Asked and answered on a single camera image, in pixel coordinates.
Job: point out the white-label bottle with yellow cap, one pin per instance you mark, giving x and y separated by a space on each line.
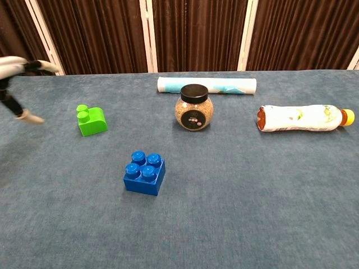
297 119

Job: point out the blue toy brick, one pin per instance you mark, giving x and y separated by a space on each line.
143 179

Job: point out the round jar with black lid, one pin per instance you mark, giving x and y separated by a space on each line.
194 112

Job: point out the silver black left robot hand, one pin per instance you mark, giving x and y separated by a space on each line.
11 65

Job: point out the white screen frame post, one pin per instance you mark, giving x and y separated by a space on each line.
148 36
247 36
354 60
45 33

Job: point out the brown curtain panel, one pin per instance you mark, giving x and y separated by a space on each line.
14 28
95 36
305 33
199 36

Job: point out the green box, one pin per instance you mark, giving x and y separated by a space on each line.
94 123

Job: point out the rolled white paper tube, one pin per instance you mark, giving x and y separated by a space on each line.
232 85

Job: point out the blue table cover cloth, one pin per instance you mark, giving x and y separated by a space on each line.
224 210

